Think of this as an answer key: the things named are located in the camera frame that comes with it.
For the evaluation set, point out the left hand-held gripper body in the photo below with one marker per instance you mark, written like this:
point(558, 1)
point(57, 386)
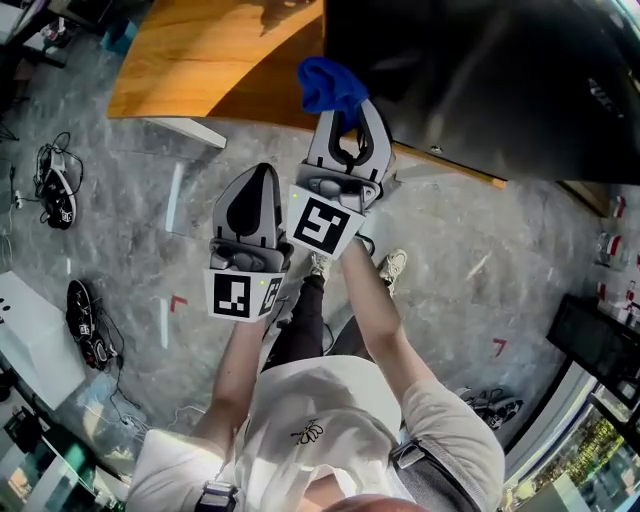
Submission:
point(231, 295)

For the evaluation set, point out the stack of wooden planks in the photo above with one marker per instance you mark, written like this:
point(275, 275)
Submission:
point(590, 197)

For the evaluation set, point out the blue waste bin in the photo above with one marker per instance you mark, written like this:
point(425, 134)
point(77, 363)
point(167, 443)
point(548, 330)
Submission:
point(119, 35)

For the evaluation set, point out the person's right forearm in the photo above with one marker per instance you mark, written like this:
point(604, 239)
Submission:
point(375, 310)

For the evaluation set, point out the cluster of clear plastic bottles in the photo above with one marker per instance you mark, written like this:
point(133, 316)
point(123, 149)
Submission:
point(617, 250)

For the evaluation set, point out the black side table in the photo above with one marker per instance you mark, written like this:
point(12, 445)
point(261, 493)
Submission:
point(35, 35)

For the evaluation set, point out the person's left shoe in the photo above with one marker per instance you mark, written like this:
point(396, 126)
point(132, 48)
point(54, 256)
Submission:
point(320, 265)

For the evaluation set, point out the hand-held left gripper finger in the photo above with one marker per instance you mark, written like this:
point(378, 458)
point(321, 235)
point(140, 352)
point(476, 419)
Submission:
point(274, 225)
point(220, 220)

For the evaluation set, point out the black trousers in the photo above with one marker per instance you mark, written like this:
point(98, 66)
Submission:
point(300, 320)

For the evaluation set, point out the white cabinet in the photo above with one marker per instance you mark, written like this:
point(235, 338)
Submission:
point(35, 335)

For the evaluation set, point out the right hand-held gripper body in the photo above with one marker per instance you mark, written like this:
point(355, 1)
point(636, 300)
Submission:
point(320, 225)

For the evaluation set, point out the black framed screen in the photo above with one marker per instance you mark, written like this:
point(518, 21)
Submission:
point(595, 345)

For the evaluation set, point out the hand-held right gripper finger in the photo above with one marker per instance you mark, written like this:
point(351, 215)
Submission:
point(382, 155)
point(317, 147)

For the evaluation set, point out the large glass window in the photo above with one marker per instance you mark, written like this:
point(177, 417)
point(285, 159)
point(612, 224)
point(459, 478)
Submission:
point(575, 465)

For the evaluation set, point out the wooden table with white legs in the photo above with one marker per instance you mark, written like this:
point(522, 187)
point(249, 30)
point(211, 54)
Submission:
point(200, 60)

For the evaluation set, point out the person's left forearm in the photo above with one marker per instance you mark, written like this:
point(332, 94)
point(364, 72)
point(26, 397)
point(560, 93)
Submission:
point(235, 370)

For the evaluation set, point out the person's right shoe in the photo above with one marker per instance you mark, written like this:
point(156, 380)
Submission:
point(392, 267)

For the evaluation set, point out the black mini fridge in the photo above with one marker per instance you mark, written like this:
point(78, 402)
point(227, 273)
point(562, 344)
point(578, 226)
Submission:
point(475, 90)

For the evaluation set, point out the white t-shirt with flower print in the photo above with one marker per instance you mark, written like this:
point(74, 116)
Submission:
point(325, 400)

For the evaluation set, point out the person's shoe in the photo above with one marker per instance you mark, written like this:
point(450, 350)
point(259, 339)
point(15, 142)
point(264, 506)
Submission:
point(320, 265)
point(392, 267)

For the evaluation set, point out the blue cleaning cloth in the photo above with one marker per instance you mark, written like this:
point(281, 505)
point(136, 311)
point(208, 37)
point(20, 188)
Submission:
point(327, 85)

